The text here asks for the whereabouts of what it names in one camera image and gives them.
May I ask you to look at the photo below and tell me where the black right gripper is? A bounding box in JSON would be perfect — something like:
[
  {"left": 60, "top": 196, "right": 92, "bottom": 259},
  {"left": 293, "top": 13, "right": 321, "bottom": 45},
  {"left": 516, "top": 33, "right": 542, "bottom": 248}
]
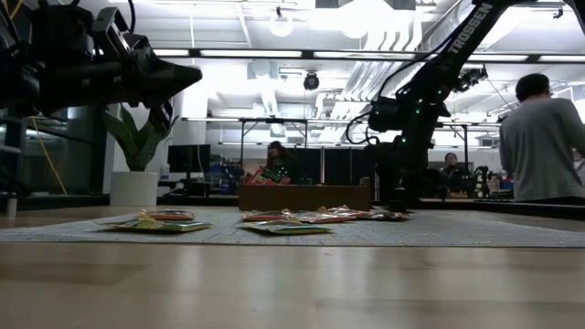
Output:
[{"left": 386, "top": 133, "right": 432, "bottom": 212}]

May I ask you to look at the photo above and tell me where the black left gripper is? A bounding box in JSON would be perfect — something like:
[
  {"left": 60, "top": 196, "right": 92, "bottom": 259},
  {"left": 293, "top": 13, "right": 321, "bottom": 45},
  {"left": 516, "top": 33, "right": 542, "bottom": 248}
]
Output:
[{"left": 90, "top": 43, "right": 204, "bottom": 134}]

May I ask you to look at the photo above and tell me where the green lemon lime tea packet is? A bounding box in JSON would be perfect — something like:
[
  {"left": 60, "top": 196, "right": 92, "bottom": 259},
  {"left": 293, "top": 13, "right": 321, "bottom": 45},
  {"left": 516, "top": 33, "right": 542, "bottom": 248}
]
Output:
[
  {"left": 94, "top": 218, "right": 213, "bottom": 234},
  {"left": 236, "top": 220, "right": 334, "bottom": 237}
]

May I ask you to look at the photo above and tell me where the wooden compartment tea box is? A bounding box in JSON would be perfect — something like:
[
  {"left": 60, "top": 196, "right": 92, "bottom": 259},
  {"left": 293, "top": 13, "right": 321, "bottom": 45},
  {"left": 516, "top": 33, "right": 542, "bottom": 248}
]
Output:
[{"left": 238, "top": 176, "right": 372, "bottom": 212}]

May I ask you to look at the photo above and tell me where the ceiling strip light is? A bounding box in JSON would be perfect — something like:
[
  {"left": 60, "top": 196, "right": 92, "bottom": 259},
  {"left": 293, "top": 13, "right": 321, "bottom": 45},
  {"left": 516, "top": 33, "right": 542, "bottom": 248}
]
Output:
[{"left": 153, "top": 48, "right": 193, "bottom": 58}]

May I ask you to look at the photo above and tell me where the grey woven placemat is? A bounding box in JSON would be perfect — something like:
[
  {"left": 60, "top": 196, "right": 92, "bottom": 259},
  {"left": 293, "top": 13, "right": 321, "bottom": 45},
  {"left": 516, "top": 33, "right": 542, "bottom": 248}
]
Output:
[{"left": 0, "top": 208, "right": 585, "bottom": 249}]

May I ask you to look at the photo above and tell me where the black partition panel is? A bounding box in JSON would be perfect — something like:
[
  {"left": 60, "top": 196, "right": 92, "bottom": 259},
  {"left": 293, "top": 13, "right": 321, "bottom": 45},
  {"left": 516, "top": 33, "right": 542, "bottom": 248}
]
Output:
[
  {"left": 324, "top": 148, "right": 351, "bottom": 186},
  {"left": 350, "top": 148, "right": 377, "bottom": 201}
]

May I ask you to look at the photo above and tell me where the person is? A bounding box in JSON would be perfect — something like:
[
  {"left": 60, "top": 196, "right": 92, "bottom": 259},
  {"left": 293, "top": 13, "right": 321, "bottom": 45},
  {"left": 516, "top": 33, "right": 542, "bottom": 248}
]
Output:
[
  {"left": 438, "top": 152, "right": 472, "bottom": 197},
  {"left": 264, "top": 140, "right": 303, "bottom": 186},
  {"left": 497, "top": 72, "right": 585, "bottom": 203}
]

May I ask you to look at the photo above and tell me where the snake plant in white pot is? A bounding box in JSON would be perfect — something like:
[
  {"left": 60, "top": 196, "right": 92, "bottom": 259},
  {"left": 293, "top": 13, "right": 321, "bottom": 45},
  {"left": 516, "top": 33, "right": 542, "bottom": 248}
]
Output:
[{"left": 101, "top": 103, "right": 180, "bottom": 207}]

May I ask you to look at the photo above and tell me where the black computer monitor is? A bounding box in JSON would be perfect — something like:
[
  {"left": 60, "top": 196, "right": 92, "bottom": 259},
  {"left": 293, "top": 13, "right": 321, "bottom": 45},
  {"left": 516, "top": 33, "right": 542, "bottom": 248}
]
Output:
[{"left": 166, "top": 143, "right": 212, "bottom": 174}]

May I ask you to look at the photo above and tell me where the round pendant lamp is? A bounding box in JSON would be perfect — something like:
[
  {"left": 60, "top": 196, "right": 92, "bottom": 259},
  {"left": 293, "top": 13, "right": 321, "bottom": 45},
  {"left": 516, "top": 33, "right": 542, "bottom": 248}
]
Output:
[{"left": 268, "top": 6, "right": 294, "bottom": 38}]

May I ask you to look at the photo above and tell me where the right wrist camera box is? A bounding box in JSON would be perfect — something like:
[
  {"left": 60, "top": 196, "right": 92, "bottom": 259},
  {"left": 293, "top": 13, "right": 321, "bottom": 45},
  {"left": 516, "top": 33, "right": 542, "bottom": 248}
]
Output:
[{"left": 365, "top": 141, "right": 399, "bottom": 177}]

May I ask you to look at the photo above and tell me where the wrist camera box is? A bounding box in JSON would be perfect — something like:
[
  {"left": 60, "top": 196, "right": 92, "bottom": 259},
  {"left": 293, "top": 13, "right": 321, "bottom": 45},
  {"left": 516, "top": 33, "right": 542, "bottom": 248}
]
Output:
[
  {"left": 365, "top": 141, "right": 399, "bottom": 177},
  {"left": 90, "top": 5, "right": 136, "bottom": 52}
]

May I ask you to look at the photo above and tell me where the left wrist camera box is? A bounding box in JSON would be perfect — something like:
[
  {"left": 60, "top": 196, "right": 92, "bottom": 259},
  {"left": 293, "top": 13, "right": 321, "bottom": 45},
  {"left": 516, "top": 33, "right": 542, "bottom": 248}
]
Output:
[{"left": 90, "top": 5, "right": 136, "bottom": 52}]

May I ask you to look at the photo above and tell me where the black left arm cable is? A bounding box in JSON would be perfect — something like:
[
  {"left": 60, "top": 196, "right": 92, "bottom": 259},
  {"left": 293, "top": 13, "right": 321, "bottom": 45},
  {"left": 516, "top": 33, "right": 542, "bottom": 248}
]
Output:
[{"left": 125, "top": 0, "right": 138, "bottom": 36}]

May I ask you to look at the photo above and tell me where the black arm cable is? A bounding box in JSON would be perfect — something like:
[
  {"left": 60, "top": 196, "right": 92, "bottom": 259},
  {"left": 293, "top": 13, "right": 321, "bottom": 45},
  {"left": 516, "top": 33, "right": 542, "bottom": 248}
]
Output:
[
  {"left": 345, "top": 43, "right": 458, "bottom": 147},
  {"left": 125, "top": 0, "right": 138, "bottom": 36}
]

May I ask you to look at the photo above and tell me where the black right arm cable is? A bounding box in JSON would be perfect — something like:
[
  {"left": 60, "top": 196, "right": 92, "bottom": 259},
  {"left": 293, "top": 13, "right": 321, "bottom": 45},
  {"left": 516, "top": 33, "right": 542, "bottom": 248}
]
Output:
[{"left": 345, "top": 43, "right": 458, "bottom": 147}]

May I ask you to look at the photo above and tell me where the black workbench frame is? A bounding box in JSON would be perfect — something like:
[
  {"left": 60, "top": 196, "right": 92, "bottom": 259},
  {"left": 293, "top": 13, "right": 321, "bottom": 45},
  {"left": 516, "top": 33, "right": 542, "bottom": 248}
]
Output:
[{"left": 239, "top": 117, "right": 471, "bottom": 202}]

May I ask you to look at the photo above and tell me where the yellow hanging cable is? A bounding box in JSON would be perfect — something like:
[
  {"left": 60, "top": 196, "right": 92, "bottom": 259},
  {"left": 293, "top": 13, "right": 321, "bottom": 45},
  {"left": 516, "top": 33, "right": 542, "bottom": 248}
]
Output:
[{"left": 30, "top": 116, "right": 69, "bottom": 196}]

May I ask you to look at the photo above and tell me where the black ceiling camera cluster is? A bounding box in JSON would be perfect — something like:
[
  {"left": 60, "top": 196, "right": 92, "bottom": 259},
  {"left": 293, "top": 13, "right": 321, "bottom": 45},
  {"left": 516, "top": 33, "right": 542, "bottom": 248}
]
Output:
[{"left": 452, "top": 66, "right": 489, "bottom": 95}]

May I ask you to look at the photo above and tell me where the small white post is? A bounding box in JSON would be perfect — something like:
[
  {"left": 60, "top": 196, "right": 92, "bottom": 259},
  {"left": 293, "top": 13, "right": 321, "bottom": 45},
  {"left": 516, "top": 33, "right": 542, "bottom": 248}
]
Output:
[{"left": 5, "top": 191, "right": 19, "bottom": 219}]

